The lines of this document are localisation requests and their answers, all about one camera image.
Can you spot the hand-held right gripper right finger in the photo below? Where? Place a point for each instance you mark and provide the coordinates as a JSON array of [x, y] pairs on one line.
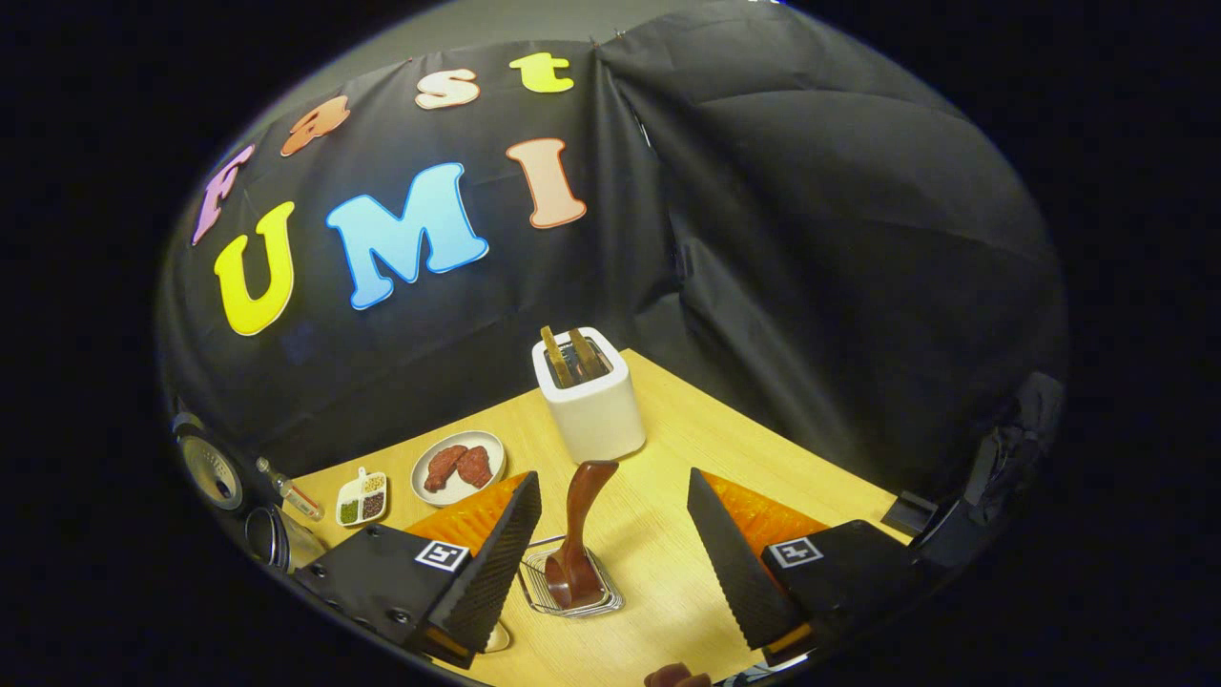
[[730, 553]]

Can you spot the white divided bean dish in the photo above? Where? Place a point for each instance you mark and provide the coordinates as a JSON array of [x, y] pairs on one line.
[[361, 506]]

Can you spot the white toaster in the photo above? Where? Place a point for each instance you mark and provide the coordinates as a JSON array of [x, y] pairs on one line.
[[596, 420]]

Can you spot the white oval plate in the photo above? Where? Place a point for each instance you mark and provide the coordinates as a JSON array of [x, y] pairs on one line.
[[429, 496]]

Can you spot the brown chicken piece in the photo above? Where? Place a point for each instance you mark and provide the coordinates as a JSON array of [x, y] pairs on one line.
[[475, 468], [444, 468]]

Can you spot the black backdrop cloth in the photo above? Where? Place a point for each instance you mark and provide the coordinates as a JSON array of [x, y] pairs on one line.
[[811, 239]]

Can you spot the clear glass bottle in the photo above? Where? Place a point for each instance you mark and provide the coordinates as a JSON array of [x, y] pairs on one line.
[[291, 491]]

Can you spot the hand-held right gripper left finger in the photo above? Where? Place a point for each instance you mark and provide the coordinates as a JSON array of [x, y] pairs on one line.
[[496, 563]]

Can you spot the grey and cream rice cooker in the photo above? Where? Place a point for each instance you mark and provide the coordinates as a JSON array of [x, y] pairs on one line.
[[215, 472]]

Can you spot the brown wooden spoon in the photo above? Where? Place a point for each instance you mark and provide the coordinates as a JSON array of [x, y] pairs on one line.
[[577, 534]]

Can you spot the brown toast slice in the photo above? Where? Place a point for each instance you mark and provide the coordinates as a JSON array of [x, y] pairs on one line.
[[556, 358], [589, 353]]

